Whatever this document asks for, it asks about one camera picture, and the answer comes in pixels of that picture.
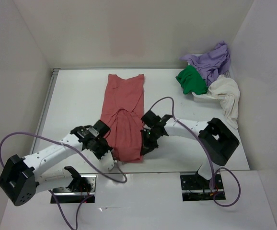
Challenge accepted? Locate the green t shirt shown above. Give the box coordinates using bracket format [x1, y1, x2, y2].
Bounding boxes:
[175, 65, 208, 95]

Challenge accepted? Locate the white plastic basket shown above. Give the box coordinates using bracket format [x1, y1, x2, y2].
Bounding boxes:
[192, 67, 234, 103]

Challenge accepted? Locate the purple t shirt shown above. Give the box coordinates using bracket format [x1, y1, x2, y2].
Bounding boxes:
[179, 41, 231, 87]

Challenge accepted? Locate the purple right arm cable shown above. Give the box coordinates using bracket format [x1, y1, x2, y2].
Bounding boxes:
[150, 96, 242, 207]

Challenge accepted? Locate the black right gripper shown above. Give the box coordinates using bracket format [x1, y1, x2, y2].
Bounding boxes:
[140, 126, 160, 156]

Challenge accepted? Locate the cream white t shirt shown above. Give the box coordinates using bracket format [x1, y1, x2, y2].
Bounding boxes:
[208, 75, 240, 129]

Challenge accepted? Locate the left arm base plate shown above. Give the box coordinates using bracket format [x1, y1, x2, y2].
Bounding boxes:
[53, 174, 97, 204]

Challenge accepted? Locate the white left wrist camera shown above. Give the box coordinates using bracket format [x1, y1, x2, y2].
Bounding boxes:
[99, 150, 116, 171]

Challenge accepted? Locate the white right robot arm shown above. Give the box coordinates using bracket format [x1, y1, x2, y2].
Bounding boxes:
[140, 110, 240, 188]

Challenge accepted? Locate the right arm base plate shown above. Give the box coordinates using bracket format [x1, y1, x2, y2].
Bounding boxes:
[180, 173, 226, 202]

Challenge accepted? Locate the red t shirt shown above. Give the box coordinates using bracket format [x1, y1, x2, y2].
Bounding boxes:
[101, 74, 145, 162]

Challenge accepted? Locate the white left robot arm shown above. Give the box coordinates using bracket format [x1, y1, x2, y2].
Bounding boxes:
[0, 120, 114, 207]

